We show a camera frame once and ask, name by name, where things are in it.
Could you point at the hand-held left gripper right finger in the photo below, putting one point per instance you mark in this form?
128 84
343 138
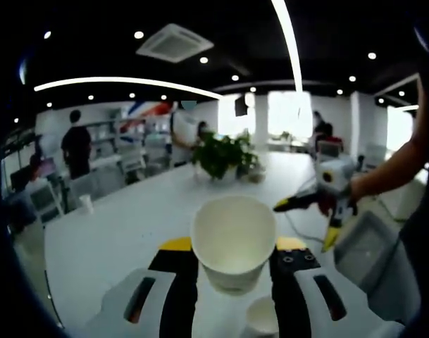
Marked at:
291 288

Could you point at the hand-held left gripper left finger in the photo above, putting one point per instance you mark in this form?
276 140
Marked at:
175 288

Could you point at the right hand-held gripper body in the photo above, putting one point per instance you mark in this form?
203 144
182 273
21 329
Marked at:
341 176

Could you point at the white paper cup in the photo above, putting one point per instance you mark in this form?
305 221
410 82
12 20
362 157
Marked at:
86 204
261 317
235 243

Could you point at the grey mesh office chair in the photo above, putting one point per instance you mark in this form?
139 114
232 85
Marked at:
369 253

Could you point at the small potted plant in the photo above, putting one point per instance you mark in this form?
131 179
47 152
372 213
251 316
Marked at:
255 176

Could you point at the green potted plant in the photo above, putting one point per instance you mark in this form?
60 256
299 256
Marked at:
221 155

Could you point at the person's dark shirt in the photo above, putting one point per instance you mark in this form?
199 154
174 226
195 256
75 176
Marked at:
422 246

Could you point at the grey low partition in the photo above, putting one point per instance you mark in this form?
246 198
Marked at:
98 183

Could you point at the ceiling light strip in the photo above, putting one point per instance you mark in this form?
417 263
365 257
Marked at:
129 80
291 45

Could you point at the white shelving unit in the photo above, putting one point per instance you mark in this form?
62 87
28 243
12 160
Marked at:
129 148

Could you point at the white office chair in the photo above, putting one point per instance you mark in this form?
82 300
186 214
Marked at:
45 202

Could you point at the ceiling air conditioner vent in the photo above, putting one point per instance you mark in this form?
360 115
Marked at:
173 42

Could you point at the group of round ceiling spotlights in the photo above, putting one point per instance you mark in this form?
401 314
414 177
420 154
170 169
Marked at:
138 34

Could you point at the black wall screen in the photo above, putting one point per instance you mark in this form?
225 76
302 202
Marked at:
241 105

